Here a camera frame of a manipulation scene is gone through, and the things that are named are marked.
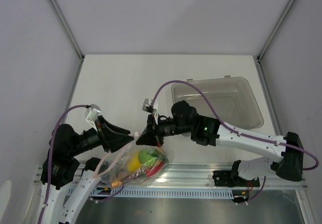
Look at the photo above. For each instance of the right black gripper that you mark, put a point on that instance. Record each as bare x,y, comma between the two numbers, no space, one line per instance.
152,135

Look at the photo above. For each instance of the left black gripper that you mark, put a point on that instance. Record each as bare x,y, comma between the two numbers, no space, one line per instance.
114,141

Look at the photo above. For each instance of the green round vegetable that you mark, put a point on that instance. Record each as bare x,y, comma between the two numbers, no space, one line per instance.
148,158

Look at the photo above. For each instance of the clear zip top bag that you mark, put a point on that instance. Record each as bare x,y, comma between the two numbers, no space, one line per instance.
114,165

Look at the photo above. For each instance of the yellow mango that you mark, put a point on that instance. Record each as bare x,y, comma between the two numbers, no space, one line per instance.
133,163

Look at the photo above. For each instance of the red chili pepper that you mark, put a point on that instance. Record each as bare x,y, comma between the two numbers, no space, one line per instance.
155,169

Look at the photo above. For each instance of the orange potato piece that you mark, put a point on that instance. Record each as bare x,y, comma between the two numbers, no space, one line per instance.
116,183

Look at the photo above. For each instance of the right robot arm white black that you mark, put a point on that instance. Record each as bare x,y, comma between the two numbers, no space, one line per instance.
280,155

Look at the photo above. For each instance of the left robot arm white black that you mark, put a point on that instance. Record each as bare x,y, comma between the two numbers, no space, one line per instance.
61,165

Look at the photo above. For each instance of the grey translucent plastic bin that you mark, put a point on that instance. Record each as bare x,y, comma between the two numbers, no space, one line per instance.
232,99

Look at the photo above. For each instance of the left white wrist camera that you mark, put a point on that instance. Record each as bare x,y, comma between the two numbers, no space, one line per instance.
92,113

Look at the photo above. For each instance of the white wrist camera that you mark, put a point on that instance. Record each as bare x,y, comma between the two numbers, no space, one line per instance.
151,108
92,113

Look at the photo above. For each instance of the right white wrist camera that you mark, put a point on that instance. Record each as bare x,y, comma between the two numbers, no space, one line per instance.
151,108

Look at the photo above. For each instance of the white slotted cable duct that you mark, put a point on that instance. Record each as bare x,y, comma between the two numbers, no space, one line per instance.
208,193

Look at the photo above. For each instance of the aluminium rail beam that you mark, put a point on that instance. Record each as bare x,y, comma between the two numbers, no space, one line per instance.
199,176

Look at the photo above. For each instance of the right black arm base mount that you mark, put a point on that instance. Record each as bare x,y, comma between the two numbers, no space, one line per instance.
231,179

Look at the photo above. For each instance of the left aluminium frame post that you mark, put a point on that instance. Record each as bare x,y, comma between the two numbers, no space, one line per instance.
66,28

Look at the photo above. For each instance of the aluminium frame post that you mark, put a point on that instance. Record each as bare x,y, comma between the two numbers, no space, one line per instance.
290,5
66,28

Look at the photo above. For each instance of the right aluminium frame post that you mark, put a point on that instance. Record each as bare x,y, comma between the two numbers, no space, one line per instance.
290,5

